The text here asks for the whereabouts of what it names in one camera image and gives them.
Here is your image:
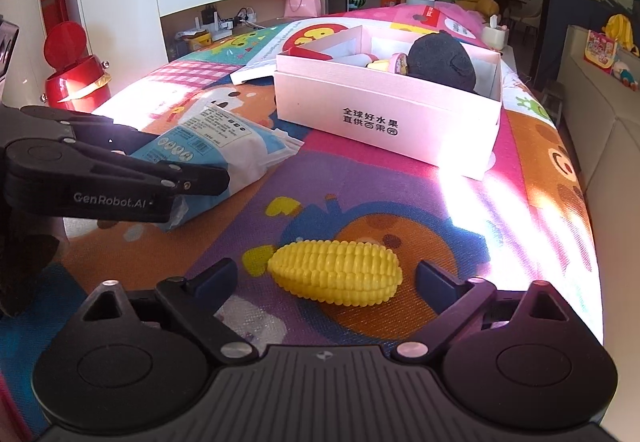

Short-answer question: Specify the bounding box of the pink and yellow toy clock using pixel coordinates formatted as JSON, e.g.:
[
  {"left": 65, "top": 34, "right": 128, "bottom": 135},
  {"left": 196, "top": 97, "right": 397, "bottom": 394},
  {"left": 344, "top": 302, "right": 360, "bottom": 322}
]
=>
[{"left": 367, "top": 53, "right": 409, "bottom": 75}]

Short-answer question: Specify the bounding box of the black plush cat toy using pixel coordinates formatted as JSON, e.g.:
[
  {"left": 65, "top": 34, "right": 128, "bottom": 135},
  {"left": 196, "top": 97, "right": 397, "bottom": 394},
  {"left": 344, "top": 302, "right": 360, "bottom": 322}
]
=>
[{"left": 407, "top": 32, "right": 476, "bottom": 92}]

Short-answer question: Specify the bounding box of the red trash can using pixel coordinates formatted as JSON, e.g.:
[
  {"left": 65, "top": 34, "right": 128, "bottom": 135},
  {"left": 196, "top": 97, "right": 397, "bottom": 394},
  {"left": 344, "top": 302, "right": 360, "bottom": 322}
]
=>
[{"left": 43, "top": 20, "right": 112, "bottom": 113}]

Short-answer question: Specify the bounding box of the pink cardboard gift box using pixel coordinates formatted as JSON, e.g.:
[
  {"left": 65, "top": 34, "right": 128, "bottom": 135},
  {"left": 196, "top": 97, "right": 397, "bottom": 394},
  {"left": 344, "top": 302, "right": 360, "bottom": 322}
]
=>
[{"left": 273, "top": 23, "right": 502, "bottom": 180}]

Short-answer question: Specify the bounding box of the small doll plush on sofa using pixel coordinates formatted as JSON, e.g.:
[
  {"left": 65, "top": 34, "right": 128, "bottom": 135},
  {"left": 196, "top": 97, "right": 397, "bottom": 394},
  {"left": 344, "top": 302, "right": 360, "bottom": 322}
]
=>
[{"left": 611, "top": 61, "right": 639, "bottom": 91}]

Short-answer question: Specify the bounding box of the blue and white tissue pack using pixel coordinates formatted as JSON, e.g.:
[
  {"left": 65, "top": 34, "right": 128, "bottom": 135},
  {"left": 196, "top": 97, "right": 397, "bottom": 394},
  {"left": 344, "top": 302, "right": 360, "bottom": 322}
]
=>
[{"left": 132, "top": 106, "right": 304, "bottom": 231}]

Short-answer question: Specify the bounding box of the pink gift bag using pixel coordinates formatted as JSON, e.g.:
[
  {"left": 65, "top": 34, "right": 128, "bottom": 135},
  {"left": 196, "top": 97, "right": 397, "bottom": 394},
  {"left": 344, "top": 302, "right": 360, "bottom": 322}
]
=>
[{"left": 284, "top": 0, "right": 322, "bottom": 18}]

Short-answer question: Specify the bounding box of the small wooden stool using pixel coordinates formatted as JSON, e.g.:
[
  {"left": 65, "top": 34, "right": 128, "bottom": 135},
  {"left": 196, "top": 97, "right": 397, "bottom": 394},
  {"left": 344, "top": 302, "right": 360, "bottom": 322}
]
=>
[{"left": 540, "top": 79, "right": 565, "bottom": 127}]

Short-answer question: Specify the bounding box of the yellow backpack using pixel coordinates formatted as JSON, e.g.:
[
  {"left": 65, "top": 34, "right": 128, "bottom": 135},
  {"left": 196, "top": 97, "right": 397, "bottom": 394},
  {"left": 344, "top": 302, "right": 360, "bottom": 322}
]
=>
[{"left": 602, "top": 14, "right": 640, "bottom": 58}]

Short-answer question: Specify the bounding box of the white tissue holder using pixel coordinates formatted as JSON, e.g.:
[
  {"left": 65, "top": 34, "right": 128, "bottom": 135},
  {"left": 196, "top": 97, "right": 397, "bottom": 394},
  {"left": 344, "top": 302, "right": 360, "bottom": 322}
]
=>
[{"left": 480, "top": 14, "right": 510, "bottom": 51}]

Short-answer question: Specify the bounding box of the beige sofa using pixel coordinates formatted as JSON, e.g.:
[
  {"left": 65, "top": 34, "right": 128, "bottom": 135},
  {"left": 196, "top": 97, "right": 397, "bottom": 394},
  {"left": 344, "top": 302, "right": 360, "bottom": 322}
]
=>
[{"left": 558, "top": 25, "right": 639, "bottom": 441}]

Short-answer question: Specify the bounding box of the colourful gift bag on sofa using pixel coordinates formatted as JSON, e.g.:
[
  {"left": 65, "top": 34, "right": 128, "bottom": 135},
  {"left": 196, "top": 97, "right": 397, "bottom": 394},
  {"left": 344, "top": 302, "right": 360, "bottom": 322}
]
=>
[{"left": 584, "top": 30, "right": 617, "bottom": 74}]

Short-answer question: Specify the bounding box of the red and white foam rocket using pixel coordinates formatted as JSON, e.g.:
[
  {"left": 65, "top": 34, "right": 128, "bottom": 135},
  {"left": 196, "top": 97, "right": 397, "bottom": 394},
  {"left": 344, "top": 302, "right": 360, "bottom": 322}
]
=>
[{"left": 286, "top": 46, "right": 378, "bottom": 67}]

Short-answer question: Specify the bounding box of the colourful cartoon play mat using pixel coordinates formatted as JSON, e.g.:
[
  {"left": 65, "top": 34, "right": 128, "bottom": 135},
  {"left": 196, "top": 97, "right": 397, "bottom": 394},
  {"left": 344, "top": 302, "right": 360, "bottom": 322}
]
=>
[{"left": 0, "top": 3, "right": 604, "bottom": 438}]

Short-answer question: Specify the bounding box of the yellow plastic corn toy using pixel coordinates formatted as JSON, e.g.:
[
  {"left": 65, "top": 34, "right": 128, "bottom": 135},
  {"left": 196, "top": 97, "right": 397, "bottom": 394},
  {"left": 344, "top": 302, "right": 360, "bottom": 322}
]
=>
[{"left": 267, "top": 240, "right": 404, "bottom": 306}]

